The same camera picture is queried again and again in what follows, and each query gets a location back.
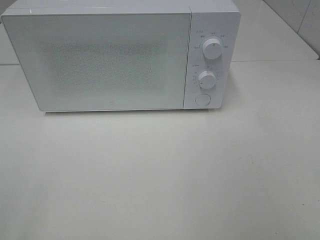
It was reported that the round white door button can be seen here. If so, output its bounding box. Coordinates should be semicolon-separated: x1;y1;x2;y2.
195;93;211;107

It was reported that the white microwave door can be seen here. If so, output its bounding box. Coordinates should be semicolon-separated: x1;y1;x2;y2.
3;13;190;112

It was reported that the white microwave oven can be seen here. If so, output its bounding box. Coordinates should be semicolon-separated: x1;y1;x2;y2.
1;0;241;110

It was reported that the white timer knob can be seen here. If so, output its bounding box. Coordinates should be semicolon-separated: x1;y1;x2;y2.
197;71;217;90

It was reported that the white upper power knob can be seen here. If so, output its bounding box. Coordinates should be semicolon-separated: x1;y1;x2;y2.
202;36;223;60

